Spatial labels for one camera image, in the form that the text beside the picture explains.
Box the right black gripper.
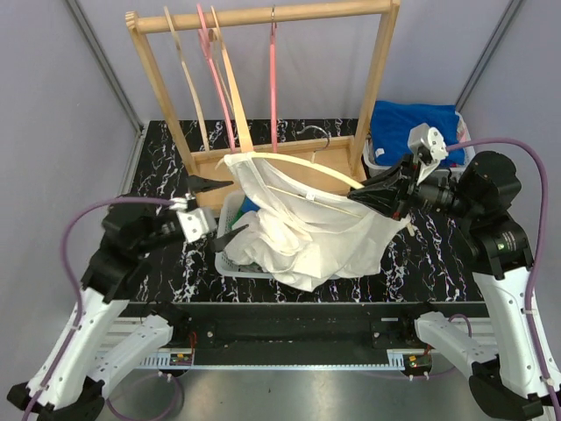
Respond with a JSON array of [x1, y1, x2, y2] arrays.
[[349, 151, 479, 221]]

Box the blue tank top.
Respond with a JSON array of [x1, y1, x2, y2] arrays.
[[240, 196, 259, 214]]

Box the white tank top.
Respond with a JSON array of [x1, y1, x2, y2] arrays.
[[224, 153, 410, 292]]

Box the pink plastic hanger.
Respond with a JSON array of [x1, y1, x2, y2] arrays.
[[196, 4, 236, 152]]

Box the beige wooden hanger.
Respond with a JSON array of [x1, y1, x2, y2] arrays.
[[163, 5, 210, 153]]

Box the green tank top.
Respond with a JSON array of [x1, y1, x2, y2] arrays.
[[229, 209, 244, 230]]

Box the cream wooden hanger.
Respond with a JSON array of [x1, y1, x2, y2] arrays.
[[210, 6, 253, 153]]

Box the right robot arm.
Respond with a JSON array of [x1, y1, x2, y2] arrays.
[[348, 151, 560, 420]]

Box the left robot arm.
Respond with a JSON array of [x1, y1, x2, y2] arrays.
[[7, 175, 231, 420]]

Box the white plastic basket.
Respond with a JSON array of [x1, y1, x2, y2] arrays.
[[213, 189, 351, 282]]

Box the white basket with clothes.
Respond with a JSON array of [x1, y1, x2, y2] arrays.
[[363, 109, 478, 179]]

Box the wooden clothes rack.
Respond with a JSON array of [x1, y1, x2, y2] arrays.
[[124, 0, 401, 211]]

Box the blue folded cloth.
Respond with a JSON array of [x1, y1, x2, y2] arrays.
[[370, 101, 459, 167]]

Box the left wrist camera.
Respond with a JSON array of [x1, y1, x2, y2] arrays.
[[169, 197, 217, 243]]

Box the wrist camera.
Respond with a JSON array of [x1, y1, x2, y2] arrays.
[[408, 123, 448, 185], [169, 197, 217, 243]]

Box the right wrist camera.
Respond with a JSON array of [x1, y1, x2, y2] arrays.
[[408, 123, 448, 185]]

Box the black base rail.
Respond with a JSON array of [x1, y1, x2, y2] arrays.
[[107, 301, 492, 367]]

